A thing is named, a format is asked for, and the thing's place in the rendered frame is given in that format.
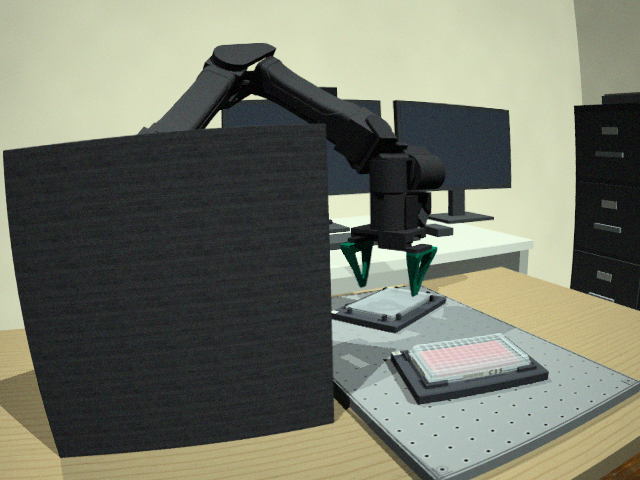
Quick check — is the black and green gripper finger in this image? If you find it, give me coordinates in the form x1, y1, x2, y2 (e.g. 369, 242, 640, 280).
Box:
406, 246, 437, 297
340, 240, 374, 288

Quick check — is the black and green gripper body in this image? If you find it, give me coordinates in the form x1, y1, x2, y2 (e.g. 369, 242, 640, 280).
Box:
348, 192, 432, 254

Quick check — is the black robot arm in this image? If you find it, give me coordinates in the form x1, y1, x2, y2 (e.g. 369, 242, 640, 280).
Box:
138, 43, 446, 230

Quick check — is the white multi-well plate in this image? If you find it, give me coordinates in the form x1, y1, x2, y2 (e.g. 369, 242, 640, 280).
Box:
408, 333, 531, 383

